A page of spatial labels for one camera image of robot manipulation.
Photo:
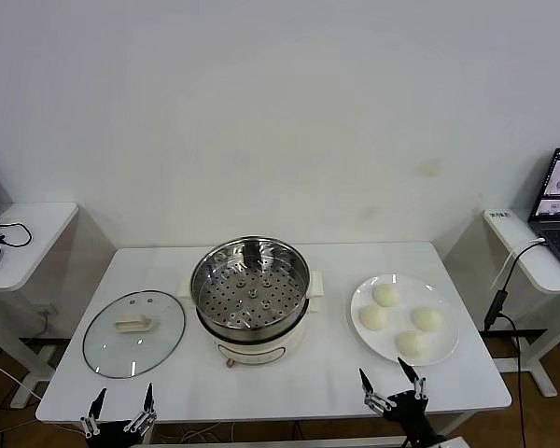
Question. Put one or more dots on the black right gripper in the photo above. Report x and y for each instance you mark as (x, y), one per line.
(410, 415)

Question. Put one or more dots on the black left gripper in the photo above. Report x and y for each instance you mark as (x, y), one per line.
(116, 436)

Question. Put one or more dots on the white steamed baozi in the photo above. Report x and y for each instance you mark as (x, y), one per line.
(426, 317)
(386, 295)
(373, 318)
(413, 344)

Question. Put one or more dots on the round glass pot lid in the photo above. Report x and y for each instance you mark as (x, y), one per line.
(158, 336)

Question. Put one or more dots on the stainless steel steamer basket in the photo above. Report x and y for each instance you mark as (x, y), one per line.
(242, 303)

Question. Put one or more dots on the round white plate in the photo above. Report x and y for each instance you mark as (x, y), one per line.
(371, 343)

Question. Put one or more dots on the white side desk with laptop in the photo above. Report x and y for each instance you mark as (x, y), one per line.
(499, 228)

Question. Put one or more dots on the small white label sticker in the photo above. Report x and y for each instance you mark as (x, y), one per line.
(500, 215)

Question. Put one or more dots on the white wall socket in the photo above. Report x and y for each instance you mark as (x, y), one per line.
(49, 309)

